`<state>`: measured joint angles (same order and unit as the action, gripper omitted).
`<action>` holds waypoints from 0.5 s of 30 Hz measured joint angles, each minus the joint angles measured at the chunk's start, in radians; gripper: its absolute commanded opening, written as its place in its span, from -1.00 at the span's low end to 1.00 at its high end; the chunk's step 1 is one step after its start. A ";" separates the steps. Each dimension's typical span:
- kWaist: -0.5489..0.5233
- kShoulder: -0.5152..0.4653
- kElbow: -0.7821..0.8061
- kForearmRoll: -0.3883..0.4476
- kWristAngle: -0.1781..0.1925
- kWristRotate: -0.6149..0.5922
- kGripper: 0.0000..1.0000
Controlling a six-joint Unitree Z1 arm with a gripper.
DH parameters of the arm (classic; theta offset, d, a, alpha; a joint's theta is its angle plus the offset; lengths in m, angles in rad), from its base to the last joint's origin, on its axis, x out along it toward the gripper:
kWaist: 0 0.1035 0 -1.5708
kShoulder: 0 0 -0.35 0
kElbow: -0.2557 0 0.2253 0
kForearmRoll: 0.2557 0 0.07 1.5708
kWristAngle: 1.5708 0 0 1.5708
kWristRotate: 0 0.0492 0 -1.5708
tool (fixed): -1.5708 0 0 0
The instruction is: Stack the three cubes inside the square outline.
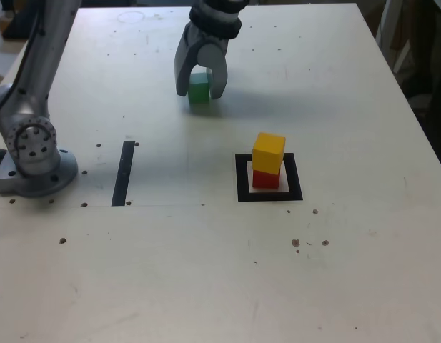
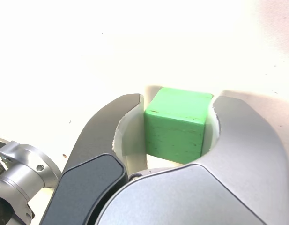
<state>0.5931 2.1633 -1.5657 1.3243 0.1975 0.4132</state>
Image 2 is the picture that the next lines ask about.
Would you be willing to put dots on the green cube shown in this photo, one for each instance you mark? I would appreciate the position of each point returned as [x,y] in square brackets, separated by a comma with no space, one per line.
[174,131]

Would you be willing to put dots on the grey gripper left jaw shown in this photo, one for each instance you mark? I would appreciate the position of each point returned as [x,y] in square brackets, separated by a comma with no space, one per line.
[88,187]

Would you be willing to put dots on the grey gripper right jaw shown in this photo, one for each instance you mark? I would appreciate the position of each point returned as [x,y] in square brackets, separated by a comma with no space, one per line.
[240,164]

